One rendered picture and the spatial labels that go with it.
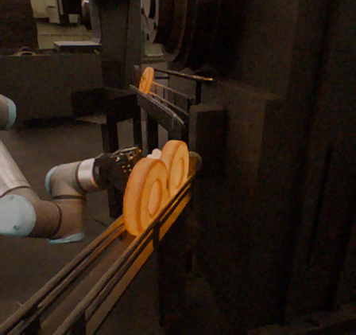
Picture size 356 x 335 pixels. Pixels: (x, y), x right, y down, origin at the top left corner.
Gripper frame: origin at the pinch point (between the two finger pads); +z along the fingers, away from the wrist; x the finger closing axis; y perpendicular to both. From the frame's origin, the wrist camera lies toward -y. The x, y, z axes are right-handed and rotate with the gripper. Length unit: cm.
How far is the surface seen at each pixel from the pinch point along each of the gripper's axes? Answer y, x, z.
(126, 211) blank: 2.1, -23.3, 0.2
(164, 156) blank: 5.2, -4.8, 1.6
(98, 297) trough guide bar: -1.9, -39.6, 3.0
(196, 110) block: 8.4, 25.9, 1.5
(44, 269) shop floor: -46, 23, -89
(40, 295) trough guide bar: 2.0, -43.3, -1.8
